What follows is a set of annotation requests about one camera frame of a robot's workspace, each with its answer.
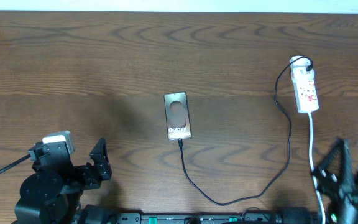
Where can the white usb wall charger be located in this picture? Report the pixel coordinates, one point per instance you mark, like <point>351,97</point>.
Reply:
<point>299,61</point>

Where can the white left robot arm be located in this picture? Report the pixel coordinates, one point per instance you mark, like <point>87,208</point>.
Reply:
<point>52,194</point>

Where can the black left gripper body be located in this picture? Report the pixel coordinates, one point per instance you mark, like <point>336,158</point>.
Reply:
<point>82,177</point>

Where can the white power strip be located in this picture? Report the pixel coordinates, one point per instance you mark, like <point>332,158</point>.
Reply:
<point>305,90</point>

